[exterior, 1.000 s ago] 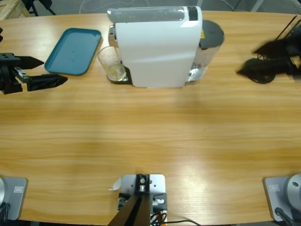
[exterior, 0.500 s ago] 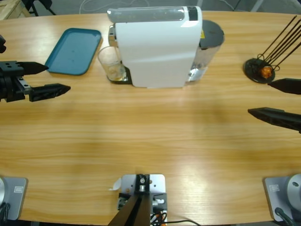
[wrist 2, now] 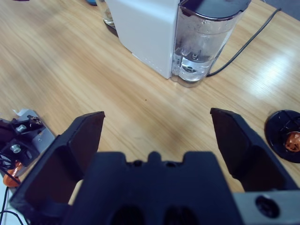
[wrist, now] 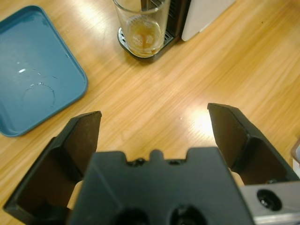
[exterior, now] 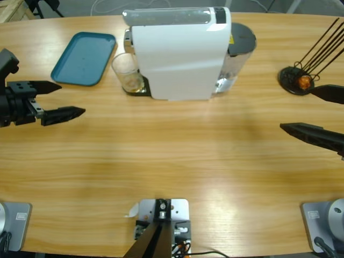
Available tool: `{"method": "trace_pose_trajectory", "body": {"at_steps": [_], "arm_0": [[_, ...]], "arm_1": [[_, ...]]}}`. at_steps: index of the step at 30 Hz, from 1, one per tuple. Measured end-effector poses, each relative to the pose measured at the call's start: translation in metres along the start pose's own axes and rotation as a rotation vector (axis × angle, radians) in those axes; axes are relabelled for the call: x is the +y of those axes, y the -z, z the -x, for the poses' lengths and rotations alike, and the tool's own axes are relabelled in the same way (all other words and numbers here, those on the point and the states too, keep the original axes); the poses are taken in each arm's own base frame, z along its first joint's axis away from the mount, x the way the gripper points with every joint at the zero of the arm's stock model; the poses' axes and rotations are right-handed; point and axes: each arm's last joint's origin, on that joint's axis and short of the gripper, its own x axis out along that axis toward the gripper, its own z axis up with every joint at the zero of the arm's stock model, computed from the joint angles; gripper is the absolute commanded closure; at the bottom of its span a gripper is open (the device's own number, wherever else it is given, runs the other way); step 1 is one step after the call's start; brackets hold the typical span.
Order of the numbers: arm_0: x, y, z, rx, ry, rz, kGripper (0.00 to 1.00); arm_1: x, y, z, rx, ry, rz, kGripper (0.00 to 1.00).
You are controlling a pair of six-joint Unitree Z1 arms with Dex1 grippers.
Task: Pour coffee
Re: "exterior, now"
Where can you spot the white mount block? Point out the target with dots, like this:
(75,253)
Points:
(178,211)

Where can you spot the orange coffee capsule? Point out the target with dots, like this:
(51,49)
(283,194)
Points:
(304,82)

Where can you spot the water tank with black lid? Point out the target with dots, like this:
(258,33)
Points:
(240,40)

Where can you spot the grey metal leg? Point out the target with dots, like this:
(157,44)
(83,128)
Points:
(293,6)

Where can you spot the wooden crate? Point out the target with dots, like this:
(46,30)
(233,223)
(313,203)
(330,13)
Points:
(10,9)

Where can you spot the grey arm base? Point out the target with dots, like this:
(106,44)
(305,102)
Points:
(16,225)
(322,223)

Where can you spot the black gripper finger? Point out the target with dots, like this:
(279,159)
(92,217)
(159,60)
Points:
(329,93)
(314,135)

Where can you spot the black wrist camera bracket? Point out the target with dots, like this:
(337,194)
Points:
(6,67)

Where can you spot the white capsule coffee machine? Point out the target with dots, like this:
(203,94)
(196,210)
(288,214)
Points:
(177,59)

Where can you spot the clear glass cup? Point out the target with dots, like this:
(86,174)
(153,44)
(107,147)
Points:
(129,78)

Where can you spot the dark camera post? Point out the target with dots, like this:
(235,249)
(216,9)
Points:
(156,239)

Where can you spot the white tape piece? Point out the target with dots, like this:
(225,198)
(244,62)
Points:
(133,211)

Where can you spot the teal plastic tray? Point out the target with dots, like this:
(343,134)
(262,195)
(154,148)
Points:
(83,57)

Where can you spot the black capsule holder with rods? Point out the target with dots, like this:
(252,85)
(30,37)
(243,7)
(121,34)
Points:
(291,83)

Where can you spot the black chair legs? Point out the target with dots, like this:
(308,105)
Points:
(52,6)

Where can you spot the metal drip tray grille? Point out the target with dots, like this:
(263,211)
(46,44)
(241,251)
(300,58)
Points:
(146,92)

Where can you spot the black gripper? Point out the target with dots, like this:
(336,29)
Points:
(16,110)

